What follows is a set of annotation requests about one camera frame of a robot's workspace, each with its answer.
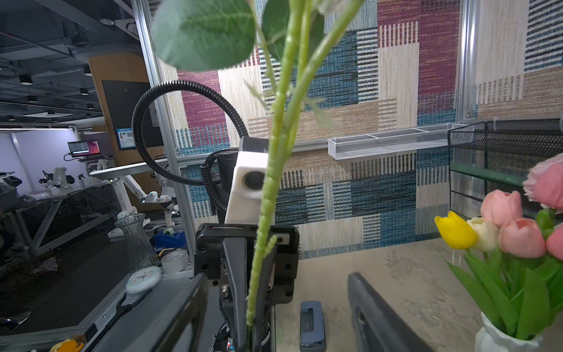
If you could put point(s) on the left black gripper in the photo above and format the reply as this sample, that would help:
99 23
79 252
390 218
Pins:
224 254

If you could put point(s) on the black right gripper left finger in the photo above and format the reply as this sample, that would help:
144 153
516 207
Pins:
191 313

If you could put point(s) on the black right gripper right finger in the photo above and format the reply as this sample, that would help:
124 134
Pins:
376 325

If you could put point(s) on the pink carnation twin stem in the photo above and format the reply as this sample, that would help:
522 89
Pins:
295 38

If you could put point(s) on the clear ribbed glass vase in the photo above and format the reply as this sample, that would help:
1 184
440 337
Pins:
140 253

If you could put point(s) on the white ribbed ceramic vase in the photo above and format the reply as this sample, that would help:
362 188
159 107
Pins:
491 339

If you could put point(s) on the grey blue stapler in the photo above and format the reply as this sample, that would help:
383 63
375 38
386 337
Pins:
312 327

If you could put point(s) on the tulip bunch pink yellow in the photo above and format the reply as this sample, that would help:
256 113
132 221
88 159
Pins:
514 264

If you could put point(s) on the green tray on shelf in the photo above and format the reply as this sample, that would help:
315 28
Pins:
489 175

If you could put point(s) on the pink peony cluster stem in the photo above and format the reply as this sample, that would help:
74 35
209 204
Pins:
544 183

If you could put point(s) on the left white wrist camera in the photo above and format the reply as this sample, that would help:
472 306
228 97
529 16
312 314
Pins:
248 180

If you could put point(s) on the white wire mesh tray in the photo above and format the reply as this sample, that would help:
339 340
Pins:
390 142

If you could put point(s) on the black wire mesh shelf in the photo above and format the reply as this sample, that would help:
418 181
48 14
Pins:
507 146

